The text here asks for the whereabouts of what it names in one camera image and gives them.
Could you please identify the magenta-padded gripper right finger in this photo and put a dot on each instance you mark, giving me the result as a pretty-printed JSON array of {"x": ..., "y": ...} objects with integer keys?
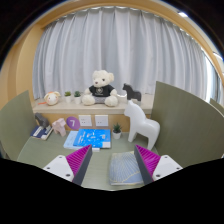
[{"x": 164, "y": 166}]

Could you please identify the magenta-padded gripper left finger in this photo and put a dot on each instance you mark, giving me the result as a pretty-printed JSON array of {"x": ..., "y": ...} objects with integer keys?
[{"x": 61, "y": 166}]

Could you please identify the blue towel with yellow leaf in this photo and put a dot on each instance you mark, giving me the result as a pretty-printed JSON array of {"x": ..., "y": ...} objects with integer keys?
[{"x": 125, "y": 168}]

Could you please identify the light blue book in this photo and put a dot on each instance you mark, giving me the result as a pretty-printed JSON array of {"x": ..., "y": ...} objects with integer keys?
[{"x": 69, "y": 141}]

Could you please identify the dark blue book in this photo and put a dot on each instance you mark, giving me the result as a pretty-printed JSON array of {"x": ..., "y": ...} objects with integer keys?
[{"x": 40, "y": 133}]

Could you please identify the large white horse figurine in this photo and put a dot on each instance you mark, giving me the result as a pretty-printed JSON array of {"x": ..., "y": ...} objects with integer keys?
[{"x": 143, "y": 126}]

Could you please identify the purple round number sign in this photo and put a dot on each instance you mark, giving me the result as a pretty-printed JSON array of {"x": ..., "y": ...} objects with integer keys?
[{"x": 72, "y": 123}]

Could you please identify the green partition panel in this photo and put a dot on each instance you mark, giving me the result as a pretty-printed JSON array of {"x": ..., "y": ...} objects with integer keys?
[
  {"x": 186, "y": 126},
  {"x": 218, "y": 106},
  {"x": 15, "y": 123}
]

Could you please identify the grey horse figurine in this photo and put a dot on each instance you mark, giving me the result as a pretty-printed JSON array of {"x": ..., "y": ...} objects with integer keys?
[{"x": 41, "y": 120}]

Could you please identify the small plant in white pot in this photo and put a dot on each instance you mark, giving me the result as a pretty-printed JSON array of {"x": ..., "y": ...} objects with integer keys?
[
  {"x": 117, "y": 134},
  {"x": 77, "y": 99},
  {"x": 68, "y": 98}
]

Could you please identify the wooden window ledge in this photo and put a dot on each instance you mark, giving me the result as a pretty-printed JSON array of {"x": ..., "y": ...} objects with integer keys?
[{"x": 66, "y": 108}]

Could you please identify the cream and orange plush toy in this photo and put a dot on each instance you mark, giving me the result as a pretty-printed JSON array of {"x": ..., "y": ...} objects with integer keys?
[{"x": 52, "y": 98}]

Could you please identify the black horse figurine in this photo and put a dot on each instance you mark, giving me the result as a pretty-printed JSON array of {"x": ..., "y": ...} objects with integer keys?
[{"x": 132, "y": 94}]

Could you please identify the cream teddy bear black shirt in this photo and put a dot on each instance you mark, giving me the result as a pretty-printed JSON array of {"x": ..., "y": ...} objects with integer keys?
[{"x": 100, "y": 90}]

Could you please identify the white curtain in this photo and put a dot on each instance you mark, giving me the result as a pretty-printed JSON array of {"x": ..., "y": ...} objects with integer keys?
[{"x": 116, "y": 43}]

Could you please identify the ceiling light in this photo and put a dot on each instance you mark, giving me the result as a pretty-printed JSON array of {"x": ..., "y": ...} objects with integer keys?
[{"x": 183, "y": 14}]

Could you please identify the white wall socket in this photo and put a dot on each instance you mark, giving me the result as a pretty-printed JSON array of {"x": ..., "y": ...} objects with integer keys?
[
  {"x": 85, "y": 120},
  {"x": 101, "y": 120}
]

